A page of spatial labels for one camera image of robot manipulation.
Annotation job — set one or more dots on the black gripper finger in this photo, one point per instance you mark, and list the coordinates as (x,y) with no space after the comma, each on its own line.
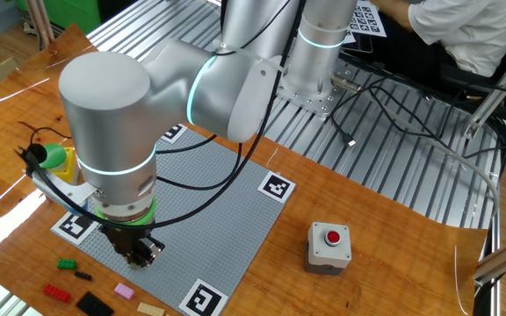
(151,253)
(123,259)

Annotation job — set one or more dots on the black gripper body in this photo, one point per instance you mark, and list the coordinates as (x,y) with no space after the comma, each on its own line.
(127,240)

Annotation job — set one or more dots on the small lime Lego brick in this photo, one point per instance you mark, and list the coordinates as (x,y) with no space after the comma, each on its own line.
(134,265)

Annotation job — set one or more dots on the bare person forearm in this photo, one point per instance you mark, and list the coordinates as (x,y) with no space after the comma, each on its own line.
(393,11)

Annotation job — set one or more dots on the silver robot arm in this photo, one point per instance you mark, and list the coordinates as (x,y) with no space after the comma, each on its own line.
(117,114)

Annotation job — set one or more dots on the pink Lego brick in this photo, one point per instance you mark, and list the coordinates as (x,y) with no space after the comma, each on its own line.
(124,291)

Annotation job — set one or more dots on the narrow black Lego plate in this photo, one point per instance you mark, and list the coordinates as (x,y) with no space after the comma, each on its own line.
(83,275)

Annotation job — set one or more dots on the large black Lego plate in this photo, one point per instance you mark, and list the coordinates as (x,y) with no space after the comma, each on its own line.
(95,305)

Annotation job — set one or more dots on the long tan Lego plate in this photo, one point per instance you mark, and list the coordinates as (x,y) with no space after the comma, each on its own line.
(150,310)

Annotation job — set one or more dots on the green Lego brick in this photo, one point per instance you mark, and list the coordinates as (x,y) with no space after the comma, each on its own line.
(66,264)

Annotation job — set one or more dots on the grey Lego baseplate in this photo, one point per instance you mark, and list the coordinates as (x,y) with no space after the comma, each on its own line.
(218,228)

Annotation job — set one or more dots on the red Lego brick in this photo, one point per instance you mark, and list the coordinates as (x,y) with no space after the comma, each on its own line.
(57,293)

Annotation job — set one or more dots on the black white fiducial marker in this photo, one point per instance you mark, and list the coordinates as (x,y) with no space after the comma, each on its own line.
(203,300)
(75,228)
(276,188)
(175,133)

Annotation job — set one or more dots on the green push button yellow box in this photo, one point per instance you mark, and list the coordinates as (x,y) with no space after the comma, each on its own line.
(55,155)

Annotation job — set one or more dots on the red push button box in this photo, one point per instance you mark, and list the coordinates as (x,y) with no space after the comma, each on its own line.
(330,248)

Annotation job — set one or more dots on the wooden stick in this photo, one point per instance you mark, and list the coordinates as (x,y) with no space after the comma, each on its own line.
(47,26)
(38,26)

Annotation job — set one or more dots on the printed marker grid sheet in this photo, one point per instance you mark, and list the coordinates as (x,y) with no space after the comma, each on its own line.
(367,19)

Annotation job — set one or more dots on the black office chair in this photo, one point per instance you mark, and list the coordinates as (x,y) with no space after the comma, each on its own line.
(468,85)

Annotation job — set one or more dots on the person in white shirt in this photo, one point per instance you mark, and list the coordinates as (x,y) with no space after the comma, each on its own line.
(464,30)

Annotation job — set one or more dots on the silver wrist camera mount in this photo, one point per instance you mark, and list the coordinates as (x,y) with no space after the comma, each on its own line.
(70,191)

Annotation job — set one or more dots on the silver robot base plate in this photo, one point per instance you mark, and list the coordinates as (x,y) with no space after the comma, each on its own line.
(319,105)

